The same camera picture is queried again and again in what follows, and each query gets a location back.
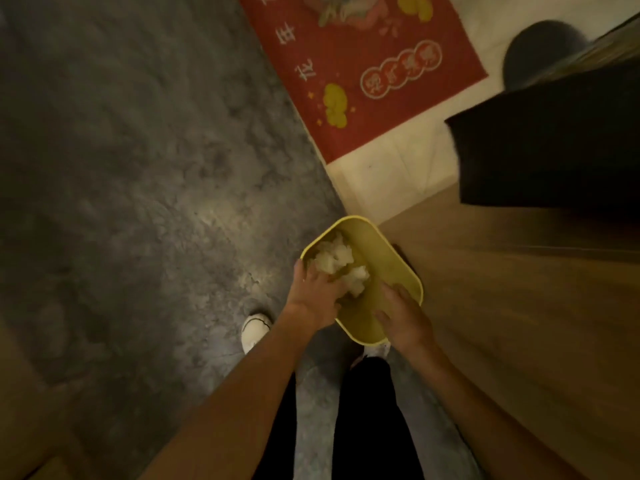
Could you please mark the person's right hand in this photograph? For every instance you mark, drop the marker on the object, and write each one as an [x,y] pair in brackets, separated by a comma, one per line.
[407,324]

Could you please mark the person's left hand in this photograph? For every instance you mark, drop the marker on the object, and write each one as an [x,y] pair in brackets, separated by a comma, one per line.
[312,297]

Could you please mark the person's left thumb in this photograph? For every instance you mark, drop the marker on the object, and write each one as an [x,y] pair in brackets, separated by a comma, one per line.
[299,271]

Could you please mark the person's right thumb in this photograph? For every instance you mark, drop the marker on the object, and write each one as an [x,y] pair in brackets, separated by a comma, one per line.
[382,318]

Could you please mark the yellow plastic waste bin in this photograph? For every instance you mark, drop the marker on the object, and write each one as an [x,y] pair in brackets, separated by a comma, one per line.
[372,249]

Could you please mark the person's left forearm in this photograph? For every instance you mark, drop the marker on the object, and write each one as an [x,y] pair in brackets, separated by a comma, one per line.
[235,409]

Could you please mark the person's right forearm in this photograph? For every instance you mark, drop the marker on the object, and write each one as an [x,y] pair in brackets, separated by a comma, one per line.
[480,424]

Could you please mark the white shoe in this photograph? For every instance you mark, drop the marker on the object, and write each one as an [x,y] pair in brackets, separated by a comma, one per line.
[255,330]
[376,350]

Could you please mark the crumpled white tissue paper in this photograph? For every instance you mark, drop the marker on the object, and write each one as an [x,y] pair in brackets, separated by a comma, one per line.
[334,257]

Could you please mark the black trousers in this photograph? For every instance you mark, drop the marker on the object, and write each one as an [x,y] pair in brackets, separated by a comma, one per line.
[372,424]

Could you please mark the wooden cabinet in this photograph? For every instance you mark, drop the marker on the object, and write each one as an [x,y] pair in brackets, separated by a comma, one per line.
[525,319]

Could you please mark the red printed doormat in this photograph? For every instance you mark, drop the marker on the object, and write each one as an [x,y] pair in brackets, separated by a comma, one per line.
[370,69]

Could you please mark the black cloth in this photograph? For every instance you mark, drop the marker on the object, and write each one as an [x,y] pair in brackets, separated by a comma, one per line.
[545,149]

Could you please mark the dark round stool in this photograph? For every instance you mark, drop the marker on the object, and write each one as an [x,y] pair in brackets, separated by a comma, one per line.
[540,52]

